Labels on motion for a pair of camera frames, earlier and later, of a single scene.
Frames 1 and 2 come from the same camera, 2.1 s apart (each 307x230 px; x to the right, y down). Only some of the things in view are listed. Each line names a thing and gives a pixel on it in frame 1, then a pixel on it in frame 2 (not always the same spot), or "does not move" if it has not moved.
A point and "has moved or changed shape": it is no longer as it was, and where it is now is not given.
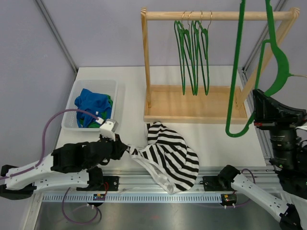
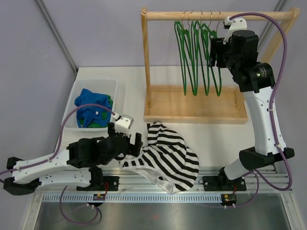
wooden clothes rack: x=212 y=103 does not move
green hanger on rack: x=181 y=35 does not move
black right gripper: x=270 y=113 to x=217 y=47
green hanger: x=282 y=81 to x=213 y=34
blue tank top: x=92 y=103 does not move
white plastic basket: x=107 y=86 does not move
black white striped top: x=173 y=164 has moved or changed shape
